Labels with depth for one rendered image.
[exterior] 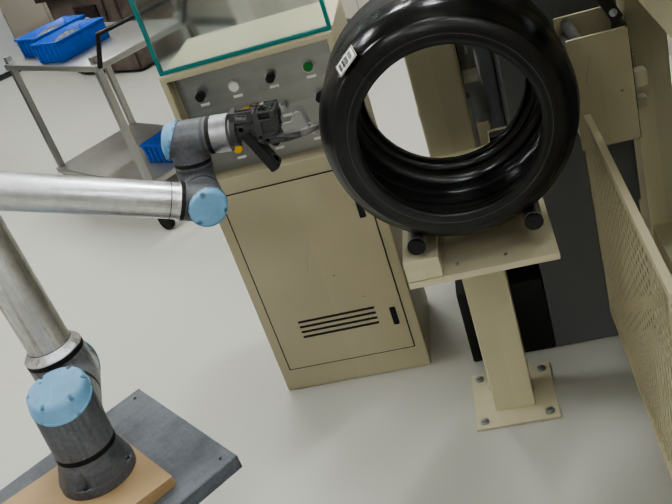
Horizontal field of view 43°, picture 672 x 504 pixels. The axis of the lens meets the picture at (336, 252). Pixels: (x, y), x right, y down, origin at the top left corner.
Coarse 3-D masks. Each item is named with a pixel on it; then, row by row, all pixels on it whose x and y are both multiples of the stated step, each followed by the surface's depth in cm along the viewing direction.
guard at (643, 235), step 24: (600, 144) 198; (600, 168) 208; (600, 192) 221; (624, 192) 177; (600, 216) 232; (624, 216) 184; (600, 240) 241; (624, 240) 194; (648, 240) 160; (648, 264) 166; (648, 288) 172; (624, 312) 226; (624, 336) 238; (648, 336) 190; (648, 360) 197; (648, 384) 208; (648, 408) 216
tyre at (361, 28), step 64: (384, 0) 183; (448, 0) 172; (512, 0) 177; (384, 64) 176; (320, 128) 190; (512, 128) 211; (576, 128) 185; (384, 192) 192; (448, 192) 217; (512, 192) 189
